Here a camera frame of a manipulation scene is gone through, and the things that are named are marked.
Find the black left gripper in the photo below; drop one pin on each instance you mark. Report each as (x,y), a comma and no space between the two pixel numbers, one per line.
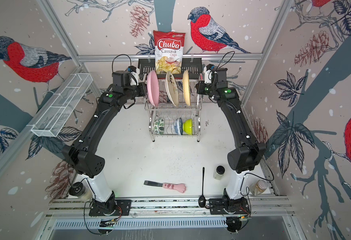
(142,86)

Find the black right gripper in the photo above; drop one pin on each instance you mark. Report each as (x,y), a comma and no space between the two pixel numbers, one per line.
(201,86)

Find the pink plate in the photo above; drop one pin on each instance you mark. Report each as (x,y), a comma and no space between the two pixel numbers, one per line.
(153,88)

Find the yellow plate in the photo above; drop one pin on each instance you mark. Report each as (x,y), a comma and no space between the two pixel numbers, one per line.
(186,88)

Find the white floral plate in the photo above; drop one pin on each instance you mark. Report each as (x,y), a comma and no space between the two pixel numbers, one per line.
(171,89)

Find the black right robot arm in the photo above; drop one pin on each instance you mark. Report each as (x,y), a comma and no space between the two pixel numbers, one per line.
(248,150)

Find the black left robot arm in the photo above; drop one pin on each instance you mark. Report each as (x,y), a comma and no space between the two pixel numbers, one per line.
(81,155)

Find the silver two-tier dish rack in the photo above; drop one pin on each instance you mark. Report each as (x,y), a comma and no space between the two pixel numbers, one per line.
(170,113)

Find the green leaf pattern bowl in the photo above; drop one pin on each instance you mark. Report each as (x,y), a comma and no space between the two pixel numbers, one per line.
(158,127)

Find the lime green bowl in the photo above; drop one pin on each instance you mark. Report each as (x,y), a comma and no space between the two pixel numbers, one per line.
(188,127)

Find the blue white floral bowl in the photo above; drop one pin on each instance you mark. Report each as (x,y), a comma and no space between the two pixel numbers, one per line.
(178,127)

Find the red cassava chips bag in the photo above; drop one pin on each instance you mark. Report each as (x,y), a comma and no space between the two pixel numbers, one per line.
(168,51)

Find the small black lid jar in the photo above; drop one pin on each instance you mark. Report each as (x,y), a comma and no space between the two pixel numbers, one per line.
(219,172)

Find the pink cat paw spatula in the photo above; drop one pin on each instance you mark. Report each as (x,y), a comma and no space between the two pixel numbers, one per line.
(181,188)

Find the black spoon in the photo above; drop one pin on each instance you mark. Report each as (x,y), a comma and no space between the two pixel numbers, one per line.
(202,199)

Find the amber glass jar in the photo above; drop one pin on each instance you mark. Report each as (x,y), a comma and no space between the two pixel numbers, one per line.
(258,187)

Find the black lid jar left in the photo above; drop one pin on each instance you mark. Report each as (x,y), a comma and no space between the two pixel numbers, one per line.
(80,191)

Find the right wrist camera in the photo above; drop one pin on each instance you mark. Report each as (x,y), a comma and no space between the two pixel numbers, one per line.
(208,71)

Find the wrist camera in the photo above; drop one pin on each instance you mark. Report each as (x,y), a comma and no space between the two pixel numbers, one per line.
(132,73)
(208,71)

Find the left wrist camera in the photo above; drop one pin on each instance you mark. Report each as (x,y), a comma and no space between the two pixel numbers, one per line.
(132,73)

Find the white wire mesh shelf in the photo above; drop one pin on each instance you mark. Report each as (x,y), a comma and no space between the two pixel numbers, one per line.
(64,103)

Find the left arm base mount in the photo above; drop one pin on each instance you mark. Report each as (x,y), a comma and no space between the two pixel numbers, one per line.
(110,208)

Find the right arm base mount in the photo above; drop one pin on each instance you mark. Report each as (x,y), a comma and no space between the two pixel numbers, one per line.
(229,207)

